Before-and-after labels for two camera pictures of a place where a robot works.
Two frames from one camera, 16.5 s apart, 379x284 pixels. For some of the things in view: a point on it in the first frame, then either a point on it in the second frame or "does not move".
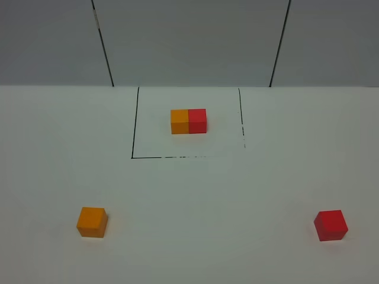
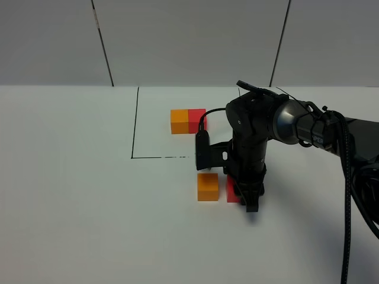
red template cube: [197, 120] does not move
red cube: [330, 225] to [231, 195]
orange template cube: [179, 121] does not move
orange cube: [92, 222] to [208, 187]
